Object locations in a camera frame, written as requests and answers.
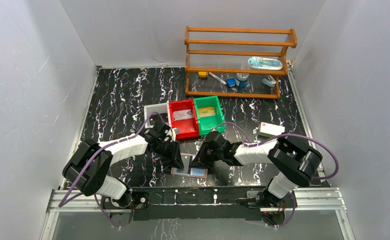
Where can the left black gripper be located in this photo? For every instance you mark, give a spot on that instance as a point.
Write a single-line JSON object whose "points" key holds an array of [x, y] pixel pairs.
{"points": [[170, 148]]}

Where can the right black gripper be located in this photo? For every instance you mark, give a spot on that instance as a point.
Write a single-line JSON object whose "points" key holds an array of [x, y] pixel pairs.
{"points": [[200, 159]]}

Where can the black card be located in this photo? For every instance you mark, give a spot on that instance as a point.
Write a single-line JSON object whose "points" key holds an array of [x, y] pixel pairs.
{"points": [[161, 117]]}

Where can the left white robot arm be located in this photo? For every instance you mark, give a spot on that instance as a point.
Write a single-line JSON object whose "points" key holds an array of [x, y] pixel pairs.
{"points": [[88, 168]]}

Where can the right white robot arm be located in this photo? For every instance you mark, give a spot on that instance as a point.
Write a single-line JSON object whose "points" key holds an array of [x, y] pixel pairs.
{"points": [[295, 159]]}

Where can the gold yellow card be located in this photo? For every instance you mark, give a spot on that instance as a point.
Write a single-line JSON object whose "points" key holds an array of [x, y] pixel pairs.
{"points": [[206, 112]]}

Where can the white silver card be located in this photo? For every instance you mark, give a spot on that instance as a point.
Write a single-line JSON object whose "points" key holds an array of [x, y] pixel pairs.
{"points": [[181, 115]]}

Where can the red plastic bin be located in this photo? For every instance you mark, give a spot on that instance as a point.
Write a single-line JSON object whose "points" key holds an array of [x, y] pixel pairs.
{"points": [[189, 128]]}

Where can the green plastic bin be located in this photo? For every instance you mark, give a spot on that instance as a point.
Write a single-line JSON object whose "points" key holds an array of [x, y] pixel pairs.
{"points": [[208, 123]]}

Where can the white plastic bin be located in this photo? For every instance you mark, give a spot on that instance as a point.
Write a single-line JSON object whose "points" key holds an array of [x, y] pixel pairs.
{"points": [[156, 112]]}

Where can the white box red label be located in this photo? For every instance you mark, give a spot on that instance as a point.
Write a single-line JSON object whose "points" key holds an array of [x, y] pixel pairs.
{"points": [[268, 130]]}

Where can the blue small block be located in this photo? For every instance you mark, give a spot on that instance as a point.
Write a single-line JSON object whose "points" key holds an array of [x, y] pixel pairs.
{"points": [[231, 82]]}

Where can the red white marker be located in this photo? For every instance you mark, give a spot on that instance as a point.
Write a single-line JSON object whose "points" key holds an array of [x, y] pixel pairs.
{"points": [[217, 78]]}

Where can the yellow small block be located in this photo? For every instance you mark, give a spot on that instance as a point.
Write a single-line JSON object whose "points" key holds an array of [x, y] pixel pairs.
{"points": [[203, 74]]}

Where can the wooden shelf rack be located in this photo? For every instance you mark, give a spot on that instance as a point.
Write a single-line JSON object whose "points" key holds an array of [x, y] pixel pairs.
{"points": [[225, 52]]}

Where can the grey stapler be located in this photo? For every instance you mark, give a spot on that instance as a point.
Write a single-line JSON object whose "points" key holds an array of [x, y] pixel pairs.
{"points": [[269, 81]]}

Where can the clear blister package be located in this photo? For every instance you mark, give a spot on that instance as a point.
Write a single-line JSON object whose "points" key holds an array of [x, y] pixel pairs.
{"points": [[264, 63]]}

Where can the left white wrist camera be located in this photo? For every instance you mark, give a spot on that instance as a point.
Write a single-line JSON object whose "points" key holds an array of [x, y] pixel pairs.
{"points": [[174, 132]]}

